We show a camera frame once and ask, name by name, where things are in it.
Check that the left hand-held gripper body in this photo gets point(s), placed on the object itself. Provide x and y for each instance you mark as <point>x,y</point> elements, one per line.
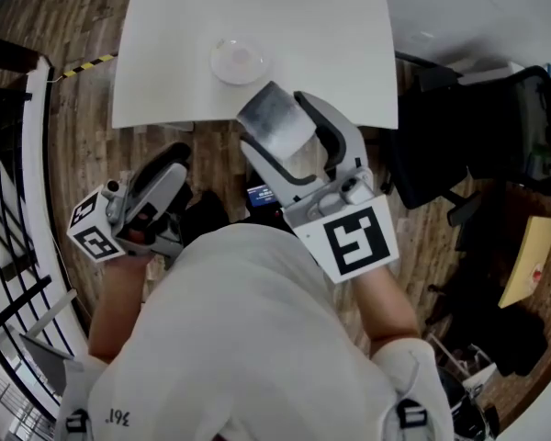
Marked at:
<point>94,232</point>

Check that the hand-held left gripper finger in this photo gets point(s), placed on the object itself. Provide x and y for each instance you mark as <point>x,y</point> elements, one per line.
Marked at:
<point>163,184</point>
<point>167,154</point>

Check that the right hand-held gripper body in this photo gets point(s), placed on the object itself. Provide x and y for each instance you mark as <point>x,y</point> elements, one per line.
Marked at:
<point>349,237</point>

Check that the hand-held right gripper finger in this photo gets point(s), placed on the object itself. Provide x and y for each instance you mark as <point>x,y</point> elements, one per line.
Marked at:
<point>271,173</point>
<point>349,136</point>

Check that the person's left forearm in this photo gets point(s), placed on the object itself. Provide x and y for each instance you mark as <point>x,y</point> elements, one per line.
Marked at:
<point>115,306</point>

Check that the person's right forearm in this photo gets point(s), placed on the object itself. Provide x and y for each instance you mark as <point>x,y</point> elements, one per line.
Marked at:
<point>385,301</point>

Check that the person's left hand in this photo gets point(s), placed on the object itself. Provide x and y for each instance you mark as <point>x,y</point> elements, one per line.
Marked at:
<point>141,236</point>

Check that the black device with blue screen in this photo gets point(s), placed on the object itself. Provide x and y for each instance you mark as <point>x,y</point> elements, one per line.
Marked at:
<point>262,195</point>

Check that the person's black trousers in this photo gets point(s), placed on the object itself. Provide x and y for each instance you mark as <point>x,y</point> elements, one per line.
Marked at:
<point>206,214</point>

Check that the white stick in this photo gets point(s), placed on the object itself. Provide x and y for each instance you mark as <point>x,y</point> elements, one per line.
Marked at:
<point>50,314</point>

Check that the black stair railing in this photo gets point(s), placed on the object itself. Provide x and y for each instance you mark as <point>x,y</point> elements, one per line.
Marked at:
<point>23,297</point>

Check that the yellow black striped floor strip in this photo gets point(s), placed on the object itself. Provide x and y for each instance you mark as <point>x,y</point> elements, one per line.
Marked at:
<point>89,65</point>

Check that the white table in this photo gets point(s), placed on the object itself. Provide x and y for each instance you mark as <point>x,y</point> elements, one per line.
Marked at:
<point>303,26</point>

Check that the dark grey panel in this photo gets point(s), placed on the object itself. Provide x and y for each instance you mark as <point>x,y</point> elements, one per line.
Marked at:
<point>46,365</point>

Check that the person in white shirt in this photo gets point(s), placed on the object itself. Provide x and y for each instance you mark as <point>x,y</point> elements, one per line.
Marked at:
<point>239,338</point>

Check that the white desk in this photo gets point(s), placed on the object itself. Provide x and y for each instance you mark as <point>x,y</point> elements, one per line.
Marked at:
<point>491,74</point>

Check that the black office chair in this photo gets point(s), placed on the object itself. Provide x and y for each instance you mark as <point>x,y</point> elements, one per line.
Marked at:
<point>514,131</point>

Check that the large black bag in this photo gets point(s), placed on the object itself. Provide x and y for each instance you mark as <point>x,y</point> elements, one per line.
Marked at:
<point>500,338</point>

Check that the yellow board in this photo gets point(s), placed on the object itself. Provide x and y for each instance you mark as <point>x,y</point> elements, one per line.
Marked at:
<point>530,255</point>

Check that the dark wooden post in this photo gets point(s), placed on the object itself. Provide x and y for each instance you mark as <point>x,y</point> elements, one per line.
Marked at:
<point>9,51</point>

